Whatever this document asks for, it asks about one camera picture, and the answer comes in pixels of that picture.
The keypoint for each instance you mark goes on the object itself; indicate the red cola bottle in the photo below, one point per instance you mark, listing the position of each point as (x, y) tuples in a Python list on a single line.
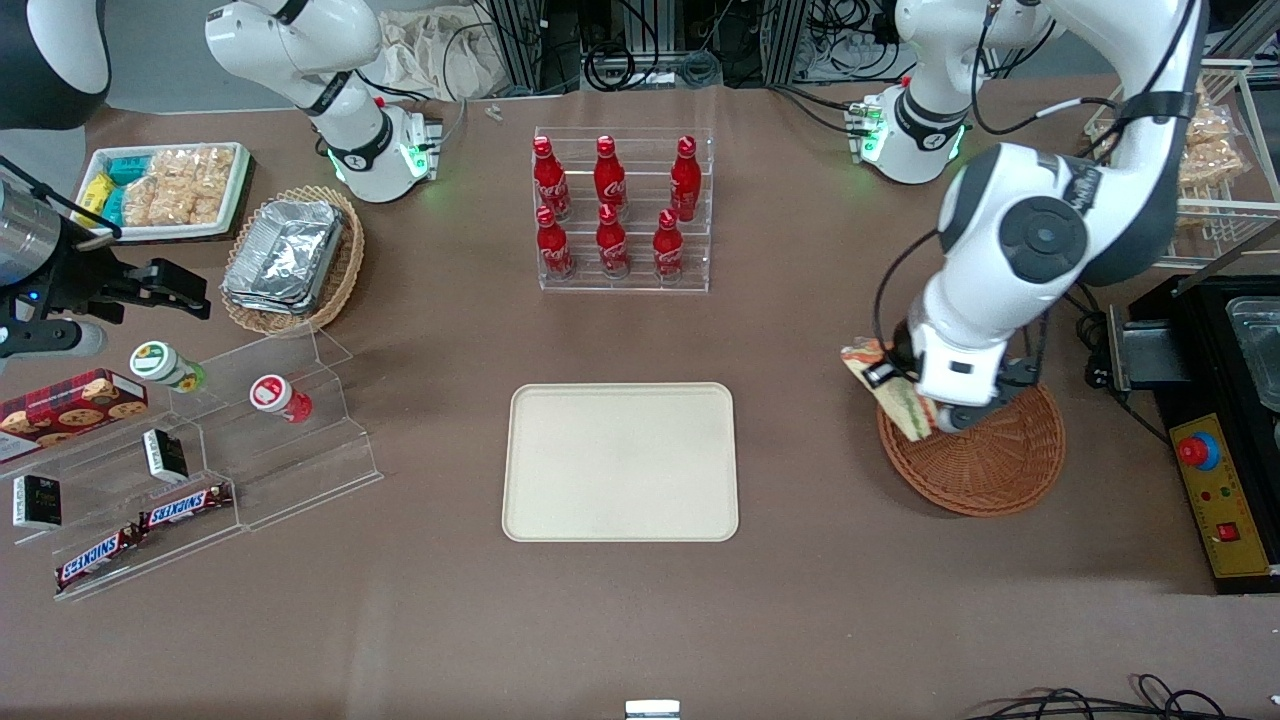
[(667, 250), (612, 245), (609, 178), (553, 248), (549, 182), (685, 180)]

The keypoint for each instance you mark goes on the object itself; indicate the round brown wicker basket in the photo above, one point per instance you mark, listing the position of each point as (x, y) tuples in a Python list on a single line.
[(990, 465)]

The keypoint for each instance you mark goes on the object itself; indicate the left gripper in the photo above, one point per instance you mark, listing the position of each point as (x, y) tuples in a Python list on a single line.
[(901, 360)]

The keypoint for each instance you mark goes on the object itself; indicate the green cup with sunflower lid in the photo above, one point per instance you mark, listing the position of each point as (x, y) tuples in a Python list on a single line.
[(160, 364)]

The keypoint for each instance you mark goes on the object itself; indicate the small black snack box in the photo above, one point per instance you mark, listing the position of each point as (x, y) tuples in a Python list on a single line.
[(165, 455), (37, 502)]

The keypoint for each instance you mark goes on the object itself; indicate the yellow control panel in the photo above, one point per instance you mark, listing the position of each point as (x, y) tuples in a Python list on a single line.
[(1240, 505)]

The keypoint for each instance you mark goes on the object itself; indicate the teal snack packet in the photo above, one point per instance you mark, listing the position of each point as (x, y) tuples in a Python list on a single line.
[(112, 208), (128, 168)]

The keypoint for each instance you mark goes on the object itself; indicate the red emergency stop button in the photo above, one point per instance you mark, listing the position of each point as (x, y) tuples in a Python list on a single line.
[(1197, 451)]

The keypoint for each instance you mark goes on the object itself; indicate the clear acrylic stepped shelf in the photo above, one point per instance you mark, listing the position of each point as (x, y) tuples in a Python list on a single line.
[(290, 470)]

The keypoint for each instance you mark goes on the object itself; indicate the clear acrylic bottle rack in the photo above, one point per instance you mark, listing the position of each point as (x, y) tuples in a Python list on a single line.
[(625, 280)]

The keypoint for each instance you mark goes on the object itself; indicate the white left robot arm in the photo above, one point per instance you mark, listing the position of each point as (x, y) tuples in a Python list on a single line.
[(1040, 240)]

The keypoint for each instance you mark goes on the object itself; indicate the white rectangular snack tray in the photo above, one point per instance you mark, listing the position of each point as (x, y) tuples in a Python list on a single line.
[(165, 232)]

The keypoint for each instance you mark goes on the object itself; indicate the black metal clamp bracket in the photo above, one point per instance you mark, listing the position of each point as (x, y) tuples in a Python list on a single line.
[(1135, 350)]

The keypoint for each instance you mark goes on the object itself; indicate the sandwich with tomato lettuce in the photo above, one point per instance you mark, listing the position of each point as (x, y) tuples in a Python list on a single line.
[(905, 405)]

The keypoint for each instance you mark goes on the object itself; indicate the cream rectangular plastic tray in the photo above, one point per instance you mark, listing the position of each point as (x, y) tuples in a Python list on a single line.
[(620, 465)]

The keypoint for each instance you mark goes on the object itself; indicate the small white box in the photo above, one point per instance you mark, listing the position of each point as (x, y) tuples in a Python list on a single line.
[(652, 710)]

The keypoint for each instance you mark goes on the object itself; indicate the red cup with white lid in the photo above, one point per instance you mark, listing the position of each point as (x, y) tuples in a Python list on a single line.
[(275, 395)]

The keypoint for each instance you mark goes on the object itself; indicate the red rocker switch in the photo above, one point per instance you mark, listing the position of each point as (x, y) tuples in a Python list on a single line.
[(1228, 532)]

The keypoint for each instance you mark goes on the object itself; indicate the black cooking appliance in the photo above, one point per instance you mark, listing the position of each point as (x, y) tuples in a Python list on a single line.
[(1200, 380)]

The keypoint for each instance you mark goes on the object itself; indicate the beige cloth bag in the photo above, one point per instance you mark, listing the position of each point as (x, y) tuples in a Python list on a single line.
[(440, 55)]

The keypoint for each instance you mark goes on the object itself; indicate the aluminium frame post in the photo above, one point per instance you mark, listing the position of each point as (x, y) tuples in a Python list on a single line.
[(520, 40), (787, 40)]

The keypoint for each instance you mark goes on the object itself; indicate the aluminium foil container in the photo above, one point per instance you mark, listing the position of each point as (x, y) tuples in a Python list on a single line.
[(285, 255)]

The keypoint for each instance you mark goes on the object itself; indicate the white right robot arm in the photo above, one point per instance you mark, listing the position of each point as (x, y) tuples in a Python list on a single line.
[(350, 140)]

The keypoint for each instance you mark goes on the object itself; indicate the wrapped rice cracker packet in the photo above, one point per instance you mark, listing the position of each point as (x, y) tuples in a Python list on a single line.
[(1212, 158), (1212, 112), (208, 185), (155, 190)]

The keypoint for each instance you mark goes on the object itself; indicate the Snickers chocolate bar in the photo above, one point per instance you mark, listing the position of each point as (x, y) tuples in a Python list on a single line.
[(97, 558), (185, 507)]

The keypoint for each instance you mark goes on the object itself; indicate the yellow snack packet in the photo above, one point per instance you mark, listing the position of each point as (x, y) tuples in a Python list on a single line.
[(94, 192)]

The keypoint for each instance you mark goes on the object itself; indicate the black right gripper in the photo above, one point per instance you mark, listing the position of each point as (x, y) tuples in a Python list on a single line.
[(82, 277)]

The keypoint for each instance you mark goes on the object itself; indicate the steel pan in appliance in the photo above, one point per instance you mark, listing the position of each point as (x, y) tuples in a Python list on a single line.
[(1258, 350)]

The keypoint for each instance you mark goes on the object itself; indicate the black power plug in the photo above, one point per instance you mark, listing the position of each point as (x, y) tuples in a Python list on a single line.
[(1097, 373)]

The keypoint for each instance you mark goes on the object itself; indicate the oval light wicker basket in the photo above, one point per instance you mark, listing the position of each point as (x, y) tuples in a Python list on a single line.
[(340, 270)]

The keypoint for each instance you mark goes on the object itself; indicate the red cookie box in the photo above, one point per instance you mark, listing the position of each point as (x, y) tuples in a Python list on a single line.
[(70, 405)]

